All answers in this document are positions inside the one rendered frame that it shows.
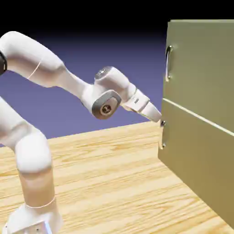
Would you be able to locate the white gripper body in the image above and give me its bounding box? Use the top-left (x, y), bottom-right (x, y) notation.
top-left (139, 101), bottom-right (162, 123)

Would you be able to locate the olive green cabinet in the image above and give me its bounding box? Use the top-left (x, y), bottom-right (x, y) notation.
top-left (158, 19), bottom-right (234, 225)

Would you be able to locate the short silver curved handle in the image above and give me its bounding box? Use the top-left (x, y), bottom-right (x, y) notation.
top-left (159, 120), bottom-right (166, 150)

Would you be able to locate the long silver curved handle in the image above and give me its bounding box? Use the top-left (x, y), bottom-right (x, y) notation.
top-left (165, 45), bottom-right (174, 82)

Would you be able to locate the olive green door with long handle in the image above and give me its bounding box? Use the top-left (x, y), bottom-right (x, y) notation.
top-left (162, 19), bottom-right (234, 133)

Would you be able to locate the olive green door with short handle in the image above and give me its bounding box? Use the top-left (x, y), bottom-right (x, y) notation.
top-left (158, 99), bottom-right (234, 225)

